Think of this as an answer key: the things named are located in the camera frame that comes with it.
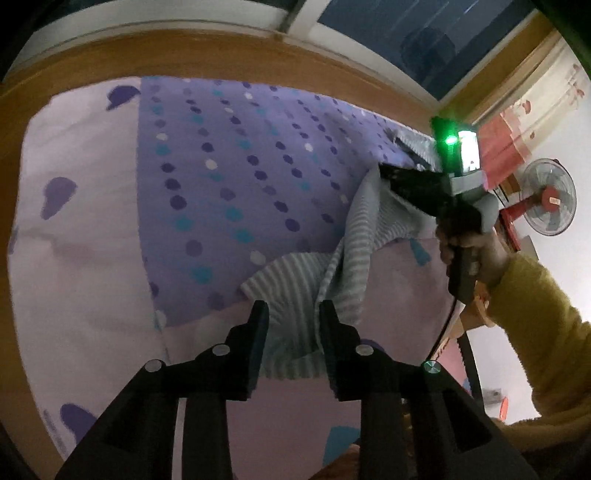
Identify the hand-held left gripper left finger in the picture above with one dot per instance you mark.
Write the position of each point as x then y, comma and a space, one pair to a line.
261, 332

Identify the person's right hand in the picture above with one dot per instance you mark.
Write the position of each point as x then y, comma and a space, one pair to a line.
491, 263

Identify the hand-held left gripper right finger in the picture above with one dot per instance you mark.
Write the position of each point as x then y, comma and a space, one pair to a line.
326, 332

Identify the orange curtain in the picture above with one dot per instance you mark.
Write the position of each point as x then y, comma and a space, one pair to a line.
508, 134

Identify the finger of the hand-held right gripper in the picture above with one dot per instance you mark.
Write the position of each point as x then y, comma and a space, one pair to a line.
429, 198
415, 177

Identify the window with white frame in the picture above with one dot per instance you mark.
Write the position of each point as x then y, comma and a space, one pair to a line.
415, 37

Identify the electric fan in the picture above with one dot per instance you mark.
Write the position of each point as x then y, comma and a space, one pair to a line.
549, 198

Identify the grey white striped garment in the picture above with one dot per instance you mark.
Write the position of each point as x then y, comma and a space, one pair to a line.
351, 230

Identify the purple dotted heart print sheet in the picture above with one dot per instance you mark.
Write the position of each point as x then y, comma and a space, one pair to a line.
207, 184

